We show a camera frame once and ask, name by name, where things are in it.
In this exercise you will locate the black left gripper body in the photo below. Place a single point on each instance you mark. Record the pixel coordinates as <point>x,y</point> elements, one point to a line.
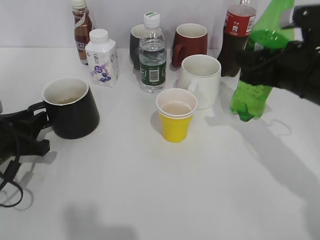
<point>13,128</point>

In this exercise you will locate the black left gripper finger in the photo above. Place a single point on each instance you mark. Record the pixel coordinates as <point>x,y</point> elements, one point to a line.
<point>34,147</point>
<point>30,123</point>

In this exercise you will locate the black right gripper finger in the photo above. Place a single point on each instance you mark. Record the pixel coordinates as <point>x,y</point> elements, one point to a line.
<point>260,67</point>

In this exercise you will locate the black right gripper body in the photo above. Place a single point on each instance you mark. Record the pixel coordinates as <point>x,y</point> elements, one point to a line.
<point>297,68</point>

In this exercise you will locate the black ceramic mug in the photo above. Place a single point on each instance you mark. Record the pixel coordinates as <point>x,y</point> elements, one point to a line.
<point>70,107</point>

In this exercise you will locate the green plastic soda bottle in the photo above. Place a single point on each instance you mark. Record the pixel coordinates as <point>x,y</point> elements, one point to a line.
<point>266,39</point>

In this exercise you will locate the white ceramic mug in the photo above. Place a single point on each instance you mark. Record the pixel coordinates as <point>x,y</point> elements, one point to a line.
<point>200,74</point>

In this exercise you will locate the dark red mug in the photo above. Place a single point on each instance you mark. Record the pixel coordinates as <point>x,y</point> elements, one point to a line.
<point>189,39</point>

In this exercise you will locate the dark grey mug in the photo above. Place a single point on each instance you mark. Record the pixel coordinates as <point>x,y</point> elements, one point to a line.
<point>135,36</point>

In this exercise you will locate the cola bottle red label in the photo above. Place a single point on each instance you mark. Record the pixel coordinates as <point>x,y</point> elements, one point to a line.
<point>238,24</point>

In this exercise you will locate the brown coffee drink bottle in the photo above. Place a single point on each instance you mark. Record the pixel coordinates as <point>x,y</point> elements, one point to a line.
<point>82,27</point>

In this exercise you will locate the yellow paper cup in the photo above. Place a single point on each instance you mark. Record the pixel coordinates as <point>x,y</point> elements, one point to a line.
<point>175,107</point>

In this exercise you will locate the clear water bottle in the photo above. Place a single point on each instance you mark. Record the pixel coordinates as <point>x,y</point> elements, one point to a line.
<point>152,54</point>

